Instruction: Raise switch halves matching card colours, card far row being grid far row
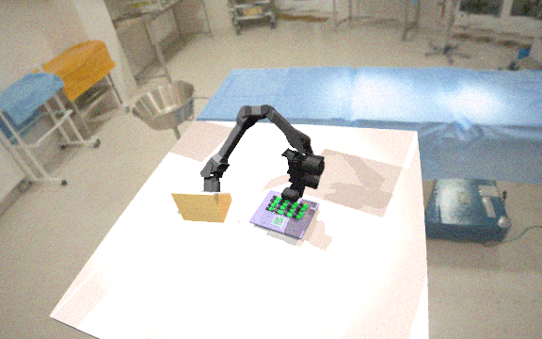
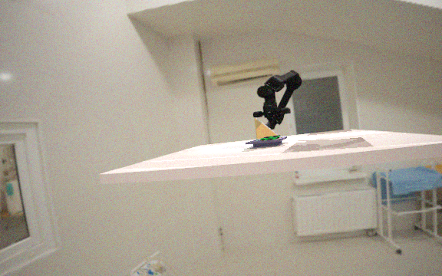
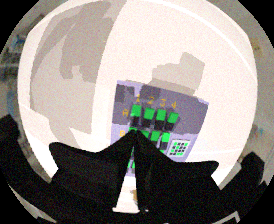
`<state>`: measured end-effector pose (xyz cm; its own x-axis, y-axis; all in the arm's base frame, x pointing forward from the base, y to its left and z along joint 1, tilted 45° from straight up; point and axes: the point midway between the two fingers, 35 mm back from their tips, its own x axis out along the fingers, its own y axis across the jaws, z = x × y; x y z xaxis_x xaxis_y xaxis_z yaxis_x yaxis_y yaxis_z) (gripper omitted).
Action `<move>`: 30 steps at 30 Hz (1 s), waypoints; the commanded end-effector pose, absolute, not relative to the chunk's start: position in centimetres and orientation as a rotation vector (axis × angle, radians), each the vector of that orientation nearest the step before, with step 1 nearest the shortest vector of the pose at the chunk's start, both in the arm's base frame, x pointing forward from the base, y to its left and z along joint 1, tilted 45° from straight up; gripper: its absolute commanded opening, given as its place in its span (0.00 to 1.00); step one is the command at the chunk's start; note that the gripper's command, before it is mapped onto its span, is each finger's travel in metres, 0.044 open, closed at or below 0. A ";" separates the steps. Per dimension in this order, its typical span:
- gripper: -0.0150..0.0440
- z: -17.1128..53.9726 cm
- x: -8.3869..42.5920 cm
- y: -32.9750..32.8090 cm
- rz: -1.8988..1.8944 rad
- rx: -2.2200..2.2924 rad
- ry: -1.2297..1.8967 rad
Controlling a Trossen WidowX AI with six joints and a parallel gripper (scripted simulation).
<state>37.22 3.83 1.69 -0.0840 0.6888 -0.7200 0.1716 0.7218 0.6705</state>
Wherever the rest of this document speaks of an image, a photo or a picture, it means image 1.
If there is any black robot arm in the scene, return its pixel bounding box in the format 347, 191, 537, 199
200, 105, 325, 192

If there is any lavender switch panel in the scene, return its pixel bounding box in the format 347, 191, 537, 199
249, 190, 320, 239

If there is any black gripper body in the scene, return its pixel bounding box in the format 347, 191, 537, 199
280, 169, 305, 202

